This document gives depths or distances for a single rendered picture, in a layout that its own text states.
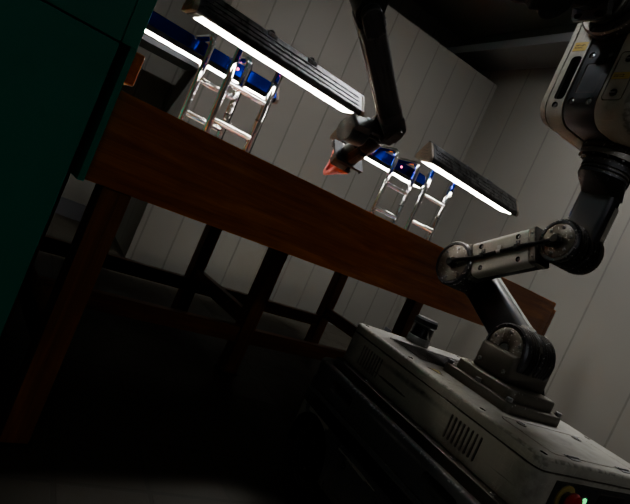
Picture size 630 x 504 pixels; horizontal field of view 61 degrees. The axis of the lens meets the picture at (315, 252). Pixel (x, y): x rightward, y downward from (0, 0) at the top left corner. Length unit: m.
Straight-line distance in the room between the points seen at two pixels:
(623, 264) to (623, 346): 0.44
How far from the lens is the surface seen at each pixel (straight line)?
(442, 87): 4.20
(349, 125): 1.35
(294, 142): 3.61
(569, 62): 1.44
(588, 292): 3.33
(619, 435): 3.11
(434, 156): 2.01
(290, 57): 1.62
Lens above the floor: 0.70
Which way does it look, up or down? 4 degrees down
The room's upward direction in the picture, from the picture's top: 24 degrees clockwise
